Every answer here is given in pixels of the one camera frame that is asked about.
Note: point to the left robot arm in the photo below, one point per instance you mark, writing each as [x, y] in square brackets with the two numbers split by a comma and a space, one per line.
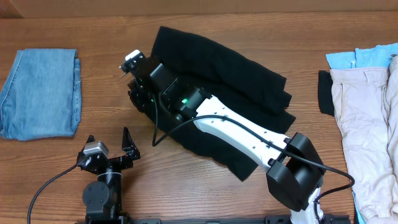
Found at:
[103, 197]

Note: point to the folded blue denim jeans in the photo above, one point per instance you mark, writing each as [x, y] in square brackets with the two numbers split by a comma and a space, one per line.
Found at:
[41, 97]

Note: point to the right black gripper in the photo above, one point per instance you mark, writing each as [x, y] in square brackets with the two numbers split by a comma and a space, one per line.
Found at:
[137, 91]

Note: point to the beige pink trousers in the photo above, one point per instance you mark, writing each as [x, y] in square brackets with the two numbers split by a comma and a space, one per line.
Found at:
[365, 104]

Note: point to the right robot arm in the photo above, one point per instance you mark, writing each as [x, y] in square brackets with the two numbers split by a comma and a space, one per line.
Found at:
[292, 165]

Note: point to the black garment under pile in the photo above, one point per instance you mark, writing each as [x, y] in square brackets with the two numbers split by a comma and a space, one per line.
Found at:
[325, 100]

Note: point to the black shorts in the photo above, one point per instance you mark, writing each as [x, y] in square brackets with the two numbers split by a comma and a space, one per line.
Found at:
[246, 87]

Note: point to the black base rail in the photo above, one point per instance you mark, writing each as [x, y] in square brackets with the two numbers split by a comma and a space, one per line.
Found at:
[271, 219]

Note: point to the light blue garment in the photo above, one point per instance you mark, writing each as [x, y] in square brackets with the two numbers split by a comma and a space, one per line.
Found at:
[378, 56]

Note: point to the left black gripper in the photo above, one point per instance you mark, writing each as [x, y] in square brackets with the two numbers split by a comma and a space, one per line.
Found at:
[129, 148]

